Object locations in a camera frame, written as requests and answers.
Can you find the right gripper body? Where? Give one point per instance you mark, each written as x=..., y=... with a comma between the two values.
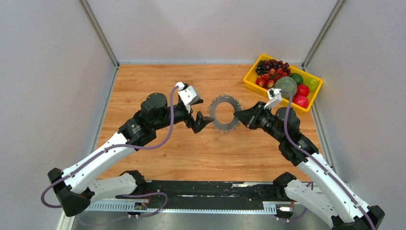
x=254, y=122

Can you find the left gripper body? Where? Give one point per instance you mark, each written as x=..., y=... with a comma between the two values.
x=188, y=119

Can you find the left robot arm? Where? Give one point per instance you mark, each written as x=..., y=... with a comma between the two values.
x=73, y=189

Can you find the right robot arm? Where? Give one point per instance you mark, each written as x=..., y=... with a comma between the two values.
x=338, y=206

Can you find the red cherry cluster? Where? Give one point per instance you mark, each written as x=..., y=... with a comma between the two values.
x=268, y=78

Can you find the yellow plastic tray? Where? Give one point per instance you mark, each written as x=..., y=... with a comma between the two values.
x=250, y=83

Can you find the green netted melon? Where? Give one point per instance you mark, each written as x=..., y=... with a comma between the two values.
x=287, y=85

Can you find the dark grape bunch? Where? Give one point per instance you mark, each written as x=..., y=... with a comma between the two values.
x=265, y=66

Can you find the red pomegranate fruit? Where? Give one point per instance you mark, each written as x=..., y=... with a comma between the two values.
x=301, y=101

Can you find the red apple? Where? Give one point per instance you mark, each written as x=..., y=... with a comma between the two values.
x=303, y=90

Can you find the dark green lime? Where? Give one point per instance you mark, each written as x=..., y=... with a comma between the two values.
x=297, y=78

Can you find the light green apple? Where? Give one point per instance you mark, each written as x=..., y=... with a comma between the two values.
x=312, y=84

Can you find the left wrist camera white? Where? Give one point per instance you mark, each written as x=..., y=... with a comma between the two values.
x=188, y=95

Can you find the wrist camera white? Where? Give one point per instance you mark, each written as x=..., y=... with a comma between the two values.
x=275, y=98
x=188, y=95

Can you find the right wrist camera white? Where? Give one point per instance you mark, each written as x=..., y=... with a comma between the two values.
x=275, y=98

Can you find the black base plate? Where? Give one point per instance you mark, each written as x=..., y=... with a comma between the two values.
x=214, y=195

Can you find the aluminium frame rail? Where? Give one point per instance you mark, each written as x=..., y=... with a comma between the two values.
x=133, y=212

